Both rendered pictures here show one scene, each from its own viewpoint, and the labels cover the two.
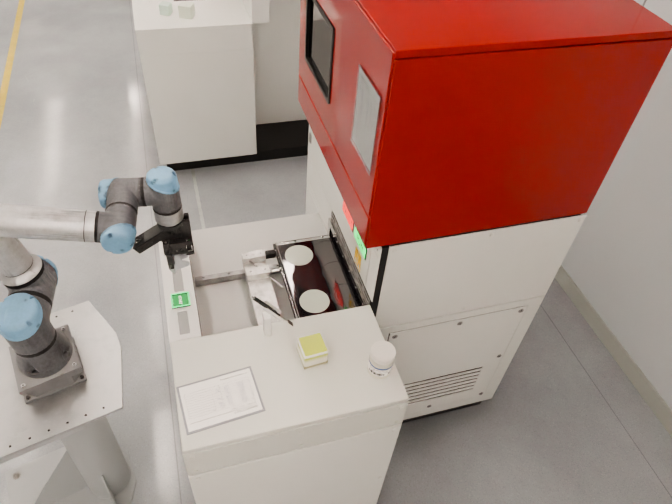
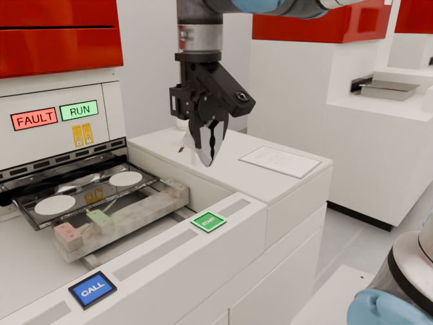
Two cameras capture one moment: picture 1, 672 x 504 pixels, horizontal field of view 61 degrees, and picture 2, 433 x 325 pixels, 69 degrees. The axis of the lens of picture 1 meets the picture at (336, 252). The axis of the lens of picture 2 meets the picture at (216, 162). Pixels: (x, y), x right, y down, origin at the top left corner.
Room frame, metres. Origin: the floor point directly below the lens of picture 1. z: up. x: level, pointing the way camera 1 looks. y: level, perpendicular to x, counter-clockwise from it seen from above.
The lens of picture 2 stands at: (1.33, 0.99, 1.35)
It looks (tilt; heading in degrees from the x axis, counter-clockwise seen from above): 24 degrees down; 245
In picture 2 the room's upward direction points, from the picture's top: straight up
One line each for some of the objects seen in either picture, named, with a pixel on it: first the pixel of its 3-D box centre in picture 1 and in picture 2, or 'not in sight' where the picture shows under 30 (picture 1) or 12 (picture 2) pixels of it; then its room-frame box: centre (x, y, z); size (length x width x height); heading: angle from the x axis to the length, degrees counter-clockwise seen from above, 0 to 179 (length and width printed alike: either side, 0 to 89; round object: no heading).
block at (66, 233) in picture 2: (253, 256); (68, 236); (1.38, 0.29, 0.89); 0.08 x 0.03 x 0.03; 110
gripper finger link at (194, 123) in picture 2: not in sight; (200, 124); (1.12, 0.48, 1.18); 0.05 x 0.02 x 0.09; 20
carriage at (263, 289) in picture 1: (262, 295); (129, 218); (1.23, 0.23, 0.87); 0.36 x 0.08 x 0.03; 20
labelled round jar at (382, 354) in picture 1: (381, 360); (185, 116); (0.92, -0.16, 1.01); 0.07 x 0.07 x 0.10
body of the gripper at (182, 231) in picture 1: (175, 234); (198, 87); (1.10, 0.45, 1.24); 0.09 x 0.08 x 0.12; 110
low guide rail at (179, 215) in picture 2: not in sight; (160, 204); (1.12, 0.15, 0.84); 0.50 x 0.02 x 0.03; 110
